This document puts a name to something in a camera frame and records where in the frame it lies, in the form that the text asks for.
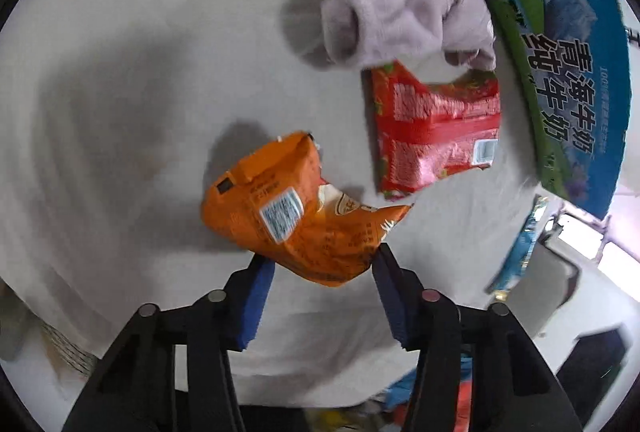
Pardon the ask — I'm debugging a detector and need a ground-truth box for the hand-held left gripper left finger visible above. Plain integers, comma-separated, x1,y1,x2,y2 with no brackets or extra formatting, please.
61,254,276,432

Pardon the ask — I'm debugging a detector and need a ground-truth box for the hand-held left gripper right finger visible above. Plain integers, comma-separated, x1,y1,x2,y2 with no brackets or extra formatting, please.
371,243,585,432

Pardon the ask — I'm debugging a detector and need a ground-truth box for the orange snack bag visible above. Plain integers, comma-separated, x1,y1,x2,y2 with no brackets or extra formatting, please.
201,131,415,288

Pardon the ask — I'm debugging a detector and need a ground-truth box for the red snack bag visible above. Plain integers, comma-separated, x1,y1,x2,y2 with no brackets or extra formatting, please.
370,60,501,202

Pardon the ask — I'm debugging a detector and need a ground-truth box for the lilac fluffy towel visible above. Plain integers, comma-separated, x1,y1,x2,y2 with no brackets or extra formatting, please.
321,0,497,72

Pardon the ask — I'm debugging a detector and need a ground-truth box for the green and blue cardboard box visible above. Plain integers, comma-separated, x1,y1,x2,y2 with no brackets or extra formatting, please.
434,0,631,220

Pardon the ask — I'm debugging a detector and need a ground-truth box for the blue snack packet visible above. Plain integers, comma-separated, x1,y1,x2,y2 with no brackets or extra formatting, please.
486,195,551,295

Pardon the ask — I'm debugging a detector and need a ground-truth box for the woven basket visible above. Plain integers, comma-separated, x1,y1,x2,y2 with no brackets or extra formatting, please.
39,319,98,375

